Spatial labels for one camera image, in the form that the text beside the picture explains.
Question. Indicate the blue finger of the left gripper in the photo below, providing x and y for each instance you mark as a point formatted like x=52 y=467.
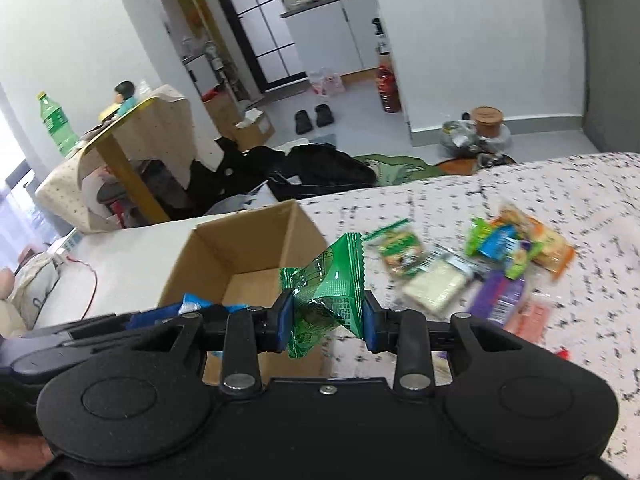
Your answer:
x=109 y=323

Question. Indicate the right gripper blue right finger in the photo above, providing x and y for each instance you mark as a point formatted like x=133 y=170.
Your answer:
x=405 y=334

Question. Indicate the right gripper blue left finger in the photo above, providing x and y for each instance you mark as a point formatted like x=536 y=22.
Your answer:
x=250 y=332

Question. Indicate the white rice cake packet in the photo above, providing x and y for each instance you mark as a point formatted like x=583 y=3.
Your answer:
x=435 y=289

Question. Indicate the dark green snack packet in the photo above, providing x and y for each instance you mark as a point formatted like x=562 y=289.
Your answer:
x=327 y=293

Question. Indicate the brown cardboard box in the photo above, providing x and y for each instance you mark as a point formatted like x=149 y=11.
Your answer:
x=236 y=258

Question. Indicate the green white cracker packet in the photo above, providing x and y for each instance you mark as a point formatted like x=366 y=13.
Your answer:
x=399 y=247

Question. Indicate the purple long snack package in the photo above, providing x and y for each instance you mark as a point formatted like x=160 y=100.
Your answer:
x=498 y=298

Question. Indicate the yellow wooden table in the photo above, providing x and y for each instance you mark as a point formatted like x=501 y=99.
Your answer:
x=125 y=169

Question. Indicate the pink snack packet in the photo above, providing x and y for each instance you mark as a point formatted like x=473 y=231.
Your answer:
x=530 y=320

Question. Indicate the blue green snack packet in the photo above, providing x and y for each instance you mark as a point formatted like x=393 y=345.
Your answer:
x=500 y=243

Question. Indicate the red white snack packet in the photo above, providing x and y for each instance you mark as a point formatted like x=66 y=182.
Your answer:
x=563 y=353

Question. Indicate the black clothes pile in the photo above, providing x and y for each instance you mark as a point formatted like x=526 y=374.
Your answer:
x=304 y=171

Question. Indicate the green floor mat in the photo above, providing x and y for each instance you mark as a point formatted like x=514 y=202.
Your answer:
x=398 y=170

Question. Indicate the orange biscuit packet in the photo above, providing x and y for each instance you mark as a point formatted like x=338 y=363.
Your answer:
x=555 y=252

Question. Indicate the sneaker on floor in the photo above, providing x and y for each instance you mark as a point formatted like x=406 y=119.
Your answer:
x=489 y=160

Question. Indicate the cream dotted tablecloth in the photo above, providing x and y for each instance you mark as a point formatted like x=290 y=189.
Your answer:
x=159 y=127

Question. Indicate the small open cardboard box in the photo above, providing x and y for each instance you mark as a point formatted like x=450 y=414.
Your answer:
x=254 y=130

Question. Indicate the grey plastic bag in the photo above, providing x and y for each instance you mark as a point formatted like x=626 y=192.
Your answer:
x=458 y=136

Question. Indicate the left black slipper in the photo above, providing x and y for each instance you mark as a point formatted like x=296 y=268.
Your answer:
x=303 y=123

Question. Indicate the black slipper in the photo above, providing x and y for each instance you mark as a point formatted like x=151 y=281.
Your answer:
x=303 y=123
x=324 y=115

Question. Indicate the green plastic bottle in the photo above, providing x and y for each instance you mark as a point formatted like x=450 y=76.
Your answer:
x=57 y=124

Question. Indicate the doll figure on table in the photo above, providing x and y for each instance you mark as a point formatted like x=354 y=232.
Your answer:
x=124 y=100

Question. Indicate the right black slipper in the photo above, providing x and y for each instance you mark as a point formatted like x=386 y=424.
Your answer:
x=324 y=115

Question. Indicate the brown lidded jar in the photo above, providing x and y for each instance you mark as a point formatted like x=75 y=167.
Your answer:
x=488 y=120

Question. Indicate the red drink bottle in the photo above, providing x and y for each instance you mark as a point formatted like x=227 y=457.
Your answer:
x=387 y=85

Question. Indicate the pink white plastic bag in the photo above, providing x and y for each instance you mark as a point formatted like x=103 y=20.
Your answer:
x=325 y=83

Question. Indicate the white kitchen cabinet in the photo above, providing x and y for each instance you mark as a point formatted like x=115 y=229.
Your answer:
x=335 y=35

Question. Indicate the grey wardrobe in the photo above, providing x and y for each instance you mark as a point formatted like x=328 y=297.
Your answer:
x=612 y=90

